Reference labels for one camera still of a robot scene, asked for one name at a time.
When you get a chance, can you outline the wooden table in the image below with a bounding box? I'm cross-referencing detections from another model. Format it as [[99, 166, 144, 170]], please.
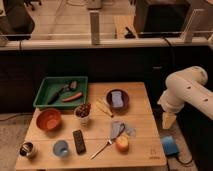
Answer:
[[15, 82, 166, 171]]

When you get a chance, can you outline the yellow banana piece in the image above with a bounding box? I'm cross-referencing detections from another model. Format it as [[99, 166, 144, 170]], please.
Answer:
[[96, 99, 113, 117]]

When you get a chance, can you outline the red bowl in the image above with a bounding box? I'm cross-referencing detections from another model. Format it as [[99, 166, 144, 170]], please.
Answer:
[[36, 108, 62, 131]]

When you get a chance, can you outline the green plastic tray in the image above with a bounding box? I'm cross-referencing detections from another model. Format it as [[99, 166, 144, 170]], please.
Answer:
[[33, 76, 88, 110]]

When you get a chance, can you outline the orange carrot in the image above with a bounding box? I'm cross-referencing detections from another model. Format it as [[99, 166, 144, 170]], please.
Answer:
[[62, 92, 82, 102]]

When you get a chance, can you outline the black remote control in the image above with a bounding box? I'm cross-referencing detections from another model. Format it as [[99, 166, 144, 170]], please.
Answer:
[[73, 130, 86, 154]]

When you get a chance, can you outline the black office chair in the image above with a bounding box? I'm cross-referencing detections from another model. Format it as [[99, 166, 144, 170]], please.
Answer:
[[0, 0, 35, 41]]

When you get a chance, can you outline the dark purple bowl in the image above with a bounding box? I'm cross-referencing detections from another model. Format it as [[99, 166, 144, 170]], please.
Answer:
[[106, 89, 129, 110]]

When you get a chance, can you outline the black handled brush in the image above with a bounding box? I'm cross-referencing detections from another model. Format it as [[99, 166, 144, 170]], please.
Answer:
[[47, 81, 78, 105]]

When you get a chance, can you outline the silver metal can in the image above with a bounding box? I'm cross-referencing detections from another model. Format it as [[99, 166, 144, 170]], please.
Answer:
[[19, 142, 37, 158]]

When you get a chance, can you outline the grey metal post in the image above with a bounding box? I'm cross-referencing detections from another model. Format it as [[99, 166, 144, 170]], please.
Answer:
[[90, 10, 100, 45]]

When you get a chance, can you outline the black monitor box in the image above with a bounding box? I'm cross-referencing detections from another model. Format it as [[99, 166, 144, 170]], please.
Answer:
[[133, 0, 190, 38]]

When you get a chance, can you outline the orange apple fruit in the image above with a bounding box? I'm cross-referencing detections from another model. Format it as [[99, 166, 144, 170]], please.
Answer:
[[115, 136, 129, 152]]

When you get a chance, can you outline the blue sponge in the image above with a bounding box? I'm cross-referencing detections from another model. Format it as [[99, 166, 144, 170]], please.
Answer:
[[112, 91, 123, 108]]

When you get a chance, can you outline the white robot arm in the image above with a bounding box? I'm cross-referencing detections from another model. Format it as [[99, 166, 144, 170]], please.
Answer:
[[157, 66, 213, 129]]

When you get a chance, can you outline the blue plastic cup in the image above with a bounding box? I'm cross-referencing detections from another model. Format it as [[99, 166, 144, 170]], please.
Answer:
[[53, 140, 69, 157]]

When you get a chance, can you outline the white paper cup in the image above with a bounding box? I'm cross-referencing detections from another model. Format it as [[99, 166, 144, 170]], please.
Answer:
[[74, 107, 90, 125]]

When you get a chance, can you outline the blue box on floor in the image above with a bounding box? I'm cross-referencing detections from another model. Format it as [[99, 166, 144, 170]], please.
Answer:
[[161, 136, 179, 156]]

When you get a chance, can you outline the grey blue cloth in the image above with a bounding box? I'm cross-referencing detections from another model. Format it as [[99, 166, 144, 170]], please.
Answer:
[[110, 121, 136, 140]]

